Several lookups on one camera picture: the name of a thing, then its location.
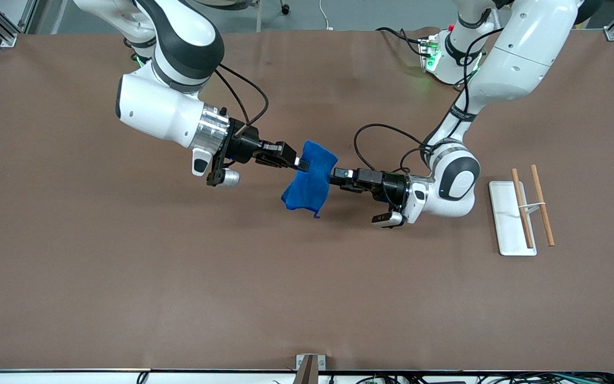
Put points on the blue microfibre towel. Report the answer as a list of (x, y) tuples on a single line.
[(309, 184)]

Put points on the chair with caster wheels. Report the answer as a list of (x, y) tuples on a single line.
[(285, 9)]

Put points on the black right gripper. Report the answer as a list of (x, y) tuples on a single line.
[(244, 145)]

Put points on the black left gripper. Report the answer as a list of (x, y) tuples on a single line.
[(392, 186)]

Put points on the brown table cover sheet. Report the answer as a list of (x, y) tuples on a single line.
[(307, 293)]

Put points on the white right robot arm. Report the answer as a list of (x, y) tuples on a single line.
[(158, 109)]

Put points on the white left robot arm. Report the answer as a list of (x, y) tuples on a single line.
[(520, 58)]

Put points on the grey metal mount bracket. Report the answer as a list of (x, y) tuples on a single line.
[(309, 362)]

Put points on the white towel rack wooden bars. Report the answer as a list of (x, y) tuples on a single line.
[(509, 224)]

